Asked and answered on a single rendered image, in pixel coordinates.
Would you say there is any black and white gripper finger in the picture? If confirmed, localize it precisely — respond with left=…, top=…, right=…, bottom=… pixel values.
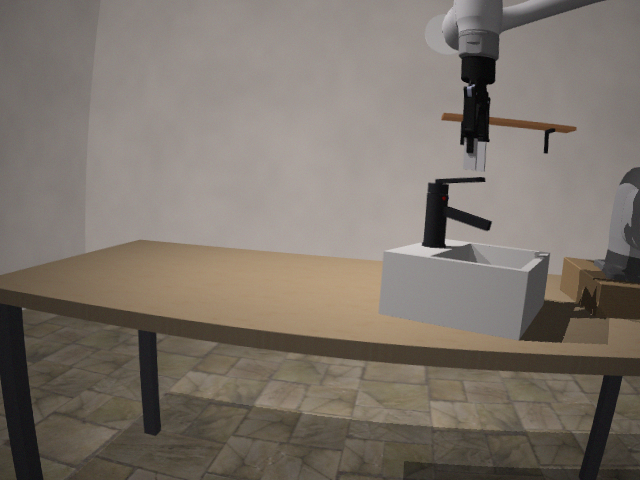
left=472, top=92, right=491, bottom=172
left=461, top=84, right=486, bottom=170

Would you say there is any grey rectangular sink basin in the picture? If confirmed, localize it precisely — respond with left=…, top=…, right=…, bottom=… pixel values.
left=378, top=239, right=550, bottom=340

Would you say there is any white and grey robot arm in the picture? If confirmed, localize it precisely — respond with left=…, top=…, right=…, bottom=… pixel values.
left=442, top=0, right=640, bottom=283

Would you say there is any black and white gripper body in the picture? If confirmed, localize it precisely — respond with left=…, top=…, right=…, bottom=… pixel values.
left=461, top=56, right=496, bottom=104

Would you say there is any black mixer tap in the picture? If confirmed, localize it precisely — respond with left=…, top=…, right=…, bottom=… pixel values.
left=422, top=177, right=492, bottom=248

